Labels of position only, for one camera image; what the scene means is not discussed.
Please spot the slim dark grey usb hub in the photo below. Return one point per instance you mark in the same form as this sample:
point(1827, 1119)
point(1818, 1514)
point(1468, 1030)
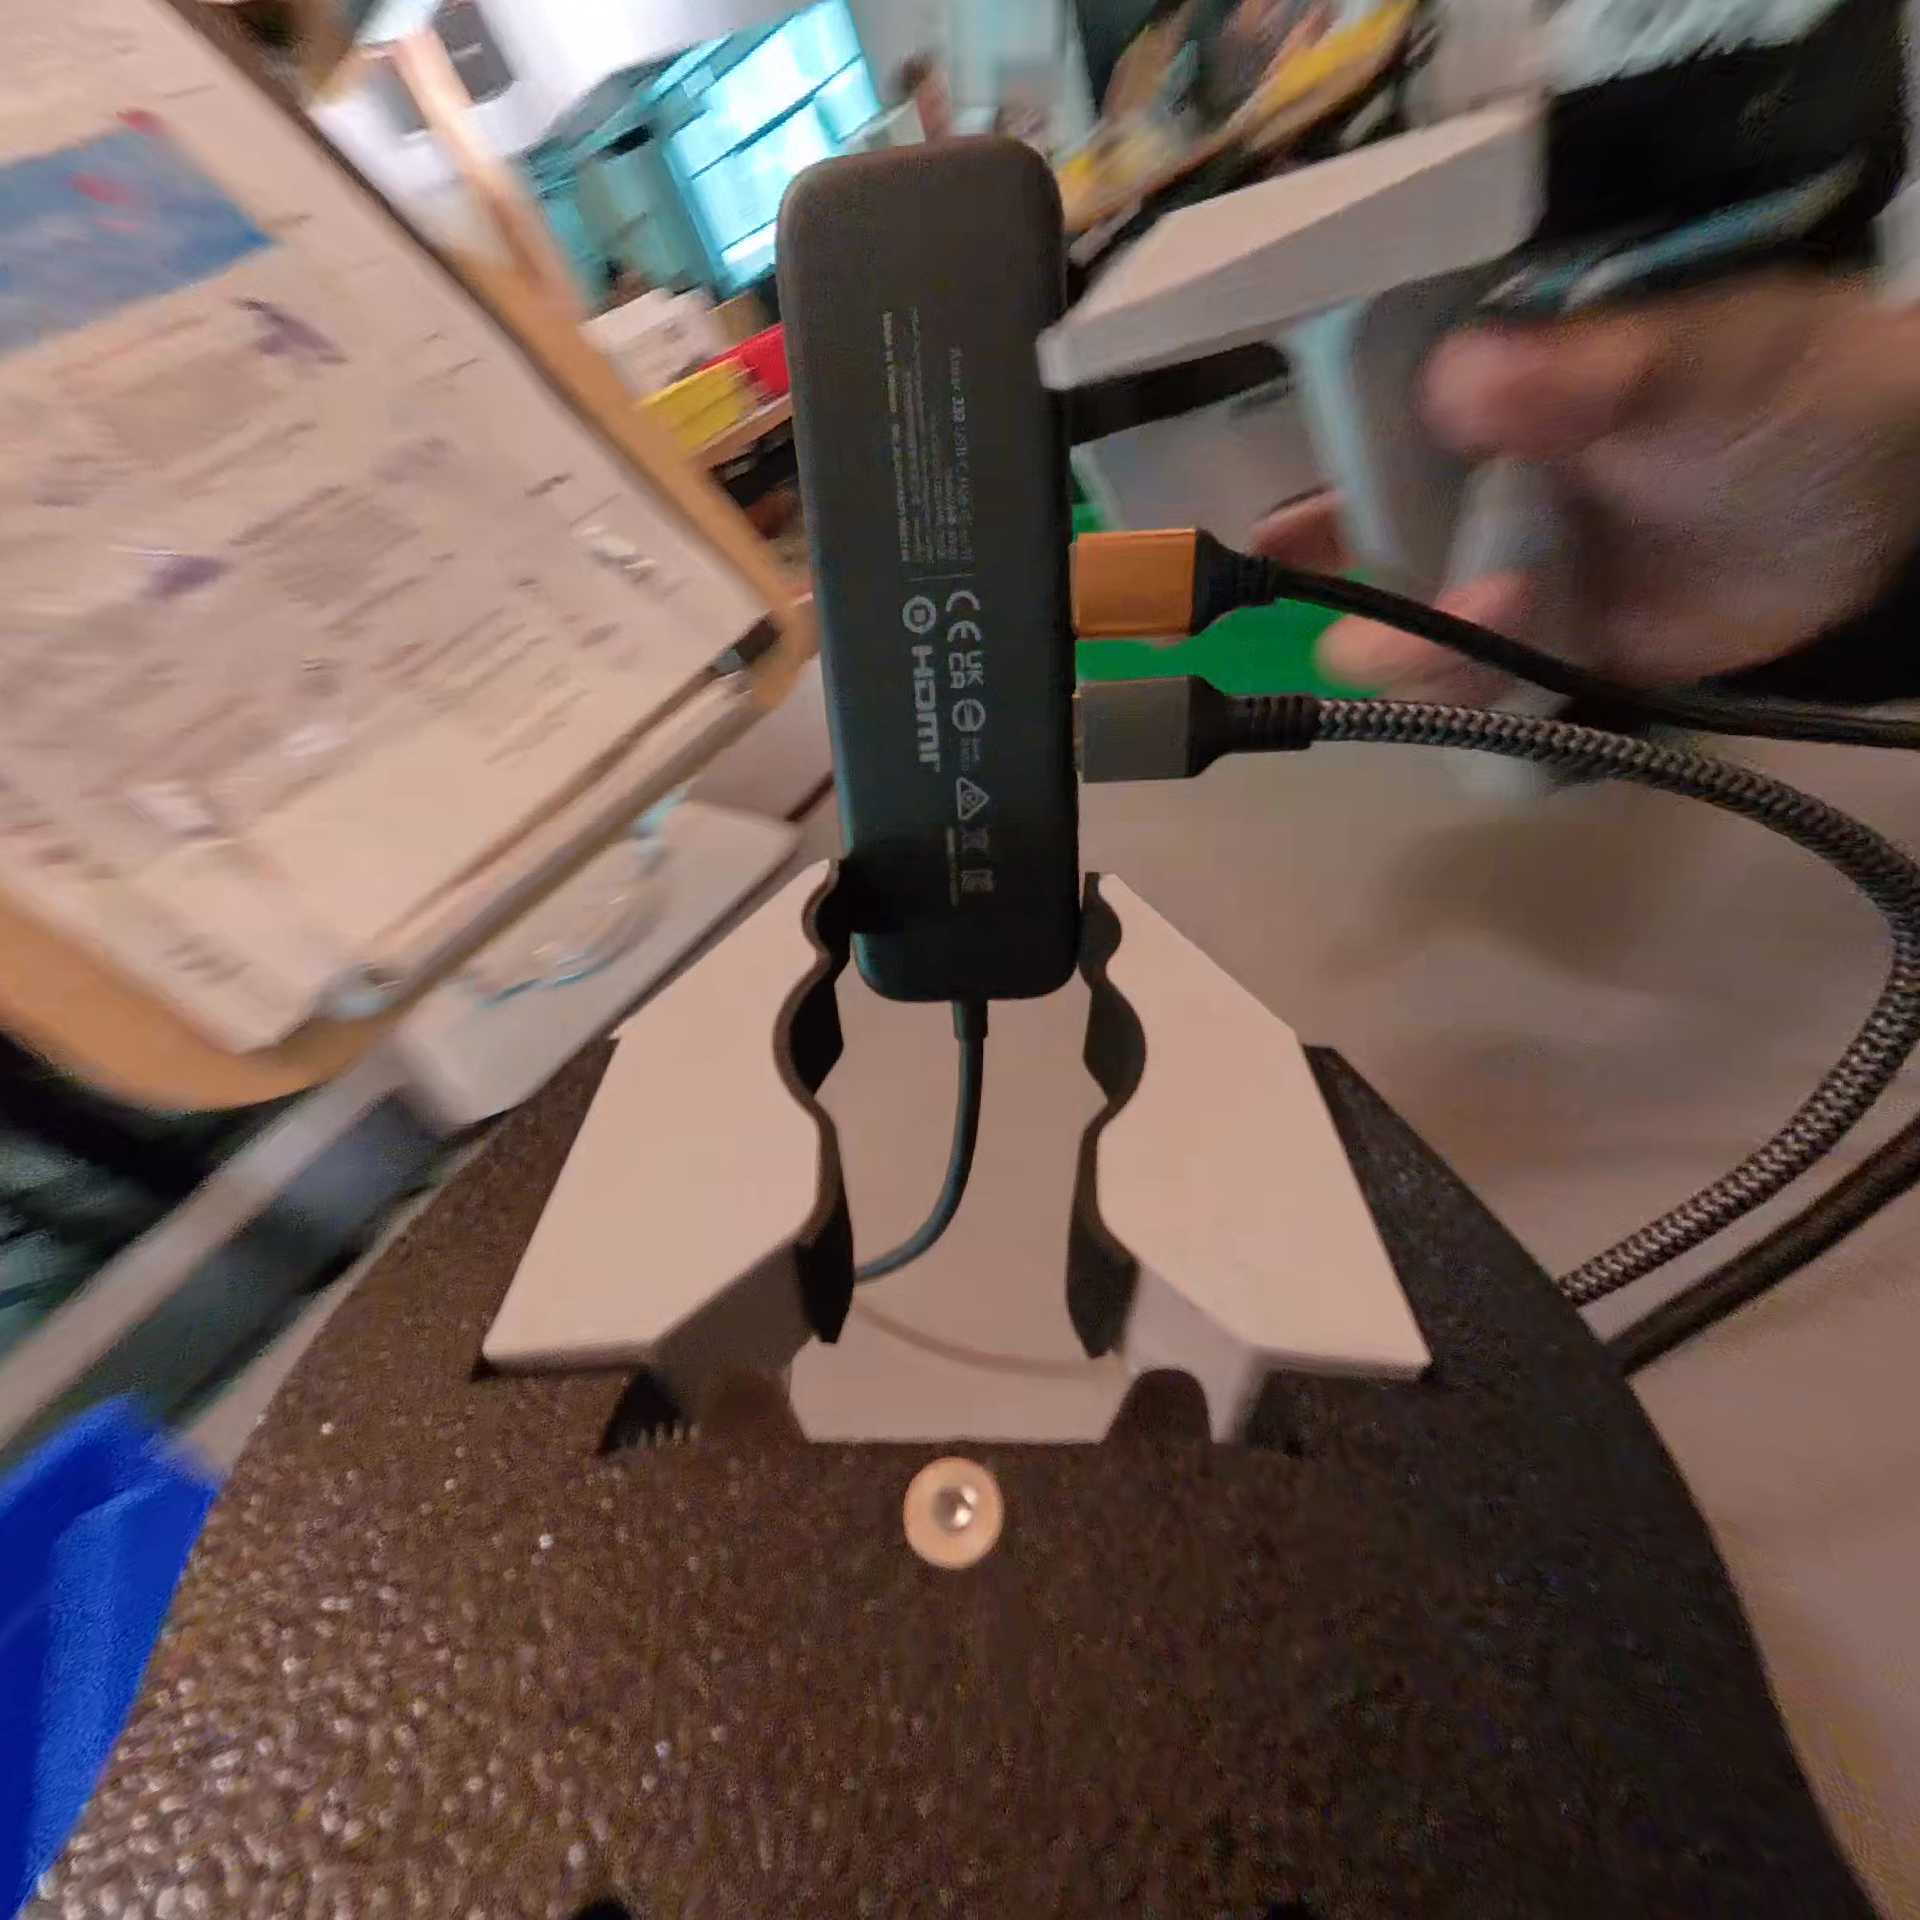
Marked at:
point(914, 524)

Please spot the green plastic bin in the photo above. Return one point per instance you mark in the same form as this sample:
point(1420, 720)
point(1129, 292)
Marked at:
point(1243, 657)

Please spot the wooden document stand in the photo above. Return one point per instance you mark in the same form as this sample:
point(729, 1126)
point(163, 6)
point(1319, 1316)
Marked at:
point(120, 1037)

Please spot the red plastic bin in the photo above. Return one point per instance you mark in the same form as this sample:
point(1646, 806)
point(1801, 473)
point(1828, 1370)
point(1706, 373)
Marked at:
point(762, 359)

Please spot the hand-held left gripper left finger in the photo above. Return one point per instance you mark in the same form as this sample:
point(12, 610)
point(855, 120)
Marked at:
point(660, 1201)

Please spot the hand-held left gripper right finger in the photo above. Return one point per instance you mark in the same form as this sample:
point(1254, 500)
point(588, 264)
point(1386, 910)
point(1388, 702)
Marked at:
point(1260, 1201)

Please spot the white printed box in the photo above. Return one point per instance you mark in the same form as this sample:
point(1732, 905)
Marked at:
point(652, 341)

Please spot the person's right hand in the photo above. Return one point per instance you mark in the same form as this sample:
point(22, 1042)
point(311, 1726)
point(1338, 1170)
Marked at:
point(1680, 450)

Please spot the printed instruction sheet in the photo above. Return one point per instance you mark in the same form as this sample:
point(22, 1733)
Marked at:
point(299, 524)

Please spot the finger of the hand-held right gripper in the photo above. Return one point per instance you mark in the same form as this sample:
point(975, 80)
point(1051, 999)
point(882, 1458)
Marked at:
point(1305, 241)

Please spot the yellow plastic bin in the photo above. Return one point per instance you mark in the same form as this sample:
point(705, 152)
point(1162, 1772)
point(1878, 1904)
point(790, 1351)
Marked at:
point(697, 405)

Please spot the blue plastic bin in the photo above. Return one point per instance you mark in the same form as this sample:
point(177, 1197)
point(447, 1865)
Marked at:
point(75, 1621)

